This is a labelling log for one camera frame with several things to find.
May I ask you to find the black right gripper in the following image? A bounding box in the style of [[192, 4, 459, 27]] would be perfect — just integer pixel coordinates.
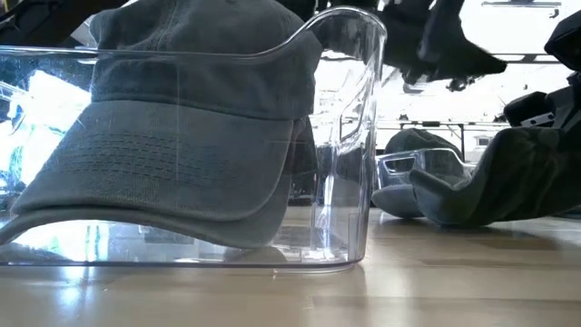
[[502, 89, 581, 133]]

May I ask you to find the clear plastic bin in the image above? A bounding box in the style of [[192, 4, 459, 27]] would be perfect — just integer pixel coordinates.
[[375, 147, 476, 214], [0, 5, 388, 273]]

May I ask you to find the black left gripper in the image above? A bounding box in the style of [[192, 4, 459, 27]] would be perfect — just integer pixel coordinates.
[[379, 0, 507, 85]]

